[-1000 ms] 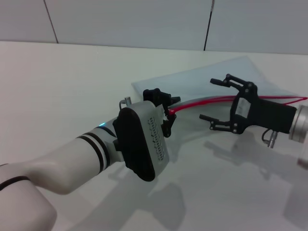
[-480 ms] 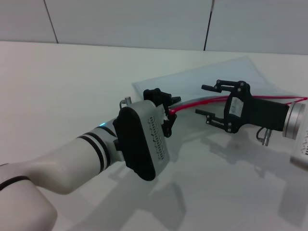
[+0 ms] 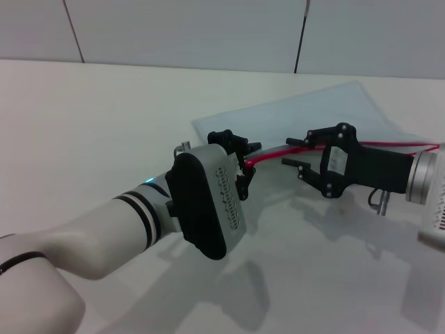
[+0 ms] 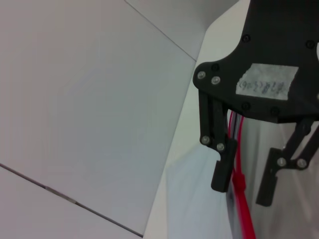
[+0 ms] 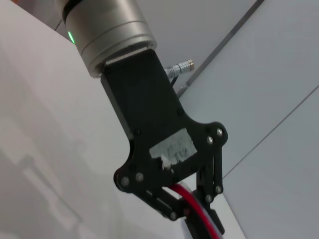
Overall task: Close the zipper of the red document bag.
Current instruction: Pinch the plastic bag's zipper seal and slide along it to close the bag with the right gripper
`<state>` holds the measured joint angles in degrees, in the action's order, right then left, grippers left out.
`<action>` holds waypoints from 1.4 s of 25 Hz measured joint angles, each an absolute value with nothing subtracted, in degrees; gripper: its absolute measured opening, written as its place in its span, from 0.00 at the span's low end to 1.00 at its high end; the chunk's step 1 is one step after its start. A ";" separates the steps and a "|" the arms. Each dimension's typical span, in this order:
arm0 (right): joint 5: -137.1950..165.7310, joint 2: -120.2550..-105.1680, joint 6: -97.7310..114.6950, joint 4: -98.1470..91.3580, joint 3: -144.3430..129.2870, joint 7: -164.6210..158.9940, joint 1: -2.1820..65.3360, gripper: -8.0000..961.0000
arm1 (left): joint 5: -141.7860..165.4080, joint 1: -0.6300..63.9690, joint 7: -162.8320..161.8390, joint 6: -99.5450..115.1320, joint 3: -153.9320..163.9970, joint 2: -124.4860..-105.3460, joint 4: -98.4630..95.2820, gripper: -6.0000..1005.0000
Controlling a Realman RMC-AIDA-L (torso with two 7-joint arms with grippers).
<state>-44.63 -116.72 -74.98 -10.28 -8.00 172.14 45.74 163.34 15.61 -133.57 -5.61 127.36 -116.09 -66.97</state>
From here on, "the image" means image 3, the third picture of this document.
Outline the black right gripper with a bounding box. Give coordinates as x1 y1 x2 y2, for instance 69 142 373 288
282 122 415 200

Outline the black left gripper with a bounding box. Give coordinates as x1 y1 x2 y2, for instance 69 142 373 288
207 129 262 202

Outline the clear red-zip document bag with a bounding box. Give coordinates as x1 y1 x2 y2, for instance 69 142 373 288
191 79 445 175

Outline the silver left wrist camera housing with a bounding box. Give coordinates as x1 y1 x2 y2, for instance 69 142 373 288
164 143 248 261

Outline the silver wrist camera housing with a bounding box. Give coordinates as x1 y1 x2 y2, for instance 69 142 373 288
416 141 445 252
164 143 248 261

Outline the silver plug with black cable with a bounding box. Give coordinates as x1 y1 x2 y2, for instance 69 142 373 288
367 187 391 217

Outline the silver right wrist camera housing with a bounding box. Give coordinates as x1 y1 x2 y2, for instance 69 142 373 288
416 141 445 252

